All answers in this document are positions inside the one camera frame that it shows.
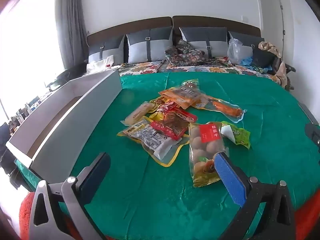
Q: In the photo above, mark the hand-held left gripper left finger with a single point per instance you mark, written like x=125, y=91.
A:
x=96, y=177

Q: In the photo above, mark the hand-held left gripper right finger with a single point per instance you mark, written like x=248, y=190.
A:
x=231, y=180

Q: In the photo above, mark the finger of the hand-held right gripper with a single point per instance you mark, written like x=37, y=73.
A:
x=314, y=132

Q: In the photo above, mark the clear packet with red label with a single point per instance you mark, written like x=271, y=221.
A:
x=205, y=145

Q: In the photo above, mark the green snack packet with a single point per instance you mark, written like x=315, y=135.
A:
x=240, y=136

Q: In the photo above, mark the white cardboard box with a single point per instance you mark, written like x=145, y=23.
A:
x=75, y=130

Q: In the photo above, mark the long yellow cartoon snack packet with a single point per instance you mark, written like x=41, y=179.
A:
x=150, y=140

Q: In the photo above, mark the orange sausage packet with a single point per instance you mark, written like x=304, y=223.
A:
x=225, y=107

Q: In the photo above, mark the cream corn cob packet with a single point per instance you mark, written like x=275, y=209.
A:
x=138, y=113

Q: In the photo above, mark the red fish snack packet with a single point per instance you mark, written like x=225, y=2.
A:
x=175, y=122

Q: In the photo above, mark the yellow chicken feet packet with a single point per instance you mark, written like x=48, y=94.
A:
x=158, y=116

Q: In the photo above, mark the orange walnut snack packet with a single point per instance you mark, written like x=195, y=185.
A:
x=180, y=96

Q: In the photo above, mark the brown drumstick packet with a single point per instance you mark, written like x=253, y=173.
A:
x=191, y=83

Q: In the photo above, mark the green blanket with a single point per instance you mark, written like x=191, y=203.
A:
x=262, y=155

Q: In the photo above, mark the black chair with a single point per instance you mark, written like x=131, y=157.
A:
x=287, y=67

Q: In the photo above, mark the black bag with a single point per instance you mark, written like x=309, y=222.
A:
x=262, y=57

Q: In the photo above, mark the beige cloth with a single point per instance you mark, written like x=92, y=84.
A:
x=268, y=46

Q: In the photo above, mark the blue cloth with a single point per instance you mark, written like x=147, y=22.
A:
x=246, y=61

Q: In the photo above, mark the dark green cushion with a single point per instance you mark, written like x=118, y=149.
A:
x=70, y=73

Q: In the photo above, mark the white plastic bag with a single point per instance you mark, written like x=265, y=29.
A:
x=100, y=65

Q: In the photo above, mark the clear plastic bag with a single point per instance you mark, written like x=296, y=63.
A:
x=235, y=51

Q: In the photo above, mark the floral bedsheet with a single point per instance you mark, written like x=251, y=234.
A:
x=145, y=68

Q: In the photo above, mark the dark patterned cloth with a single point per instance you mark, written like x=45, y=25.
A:
x=185, y=55

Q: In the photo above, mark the window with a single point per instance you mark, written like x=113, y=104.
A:
x=30, y=42

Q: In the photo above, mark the brown headboard panel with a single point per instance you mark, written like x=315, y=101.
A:
x=125, y=26
x=212, y=21

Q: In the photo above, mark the grey curtain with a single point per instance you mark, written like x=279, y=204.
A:
x=70, y=25

